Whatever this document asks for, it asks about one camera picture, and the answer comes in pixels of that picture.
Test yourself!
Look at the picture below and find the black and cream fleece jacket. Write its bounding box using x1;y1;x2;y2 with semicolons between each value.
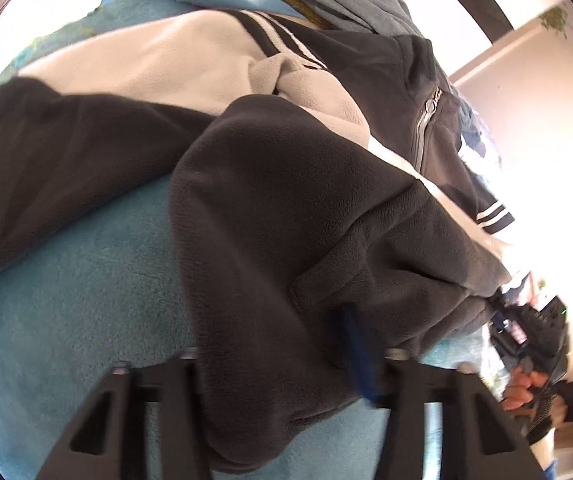
0;8;516;475

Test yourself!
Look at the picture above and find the person's right hand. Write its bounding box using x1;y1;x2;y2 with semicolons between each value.
500;367;552;419

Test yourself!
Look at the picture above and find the teal floral plush blanket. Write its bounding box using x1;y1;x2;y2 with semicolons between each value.
0;0;488;480

